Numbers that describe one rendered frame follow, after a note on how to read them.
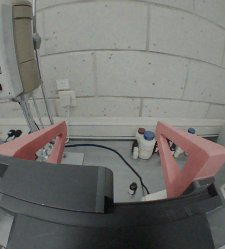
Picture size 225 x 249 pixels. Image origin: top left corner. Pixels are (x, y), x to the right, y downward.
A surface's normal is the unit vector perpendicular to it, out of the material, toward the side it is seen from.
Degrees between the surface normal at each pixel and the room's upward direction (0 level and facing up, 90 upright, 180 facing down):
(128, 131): 90
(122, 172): 0
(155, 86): 90
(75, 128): 90
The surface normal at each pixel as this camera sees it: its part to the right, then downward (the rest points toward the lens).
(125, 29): 0.00, 0.59
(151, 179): 0.00, -0.81
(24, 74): 0.79, 0.36
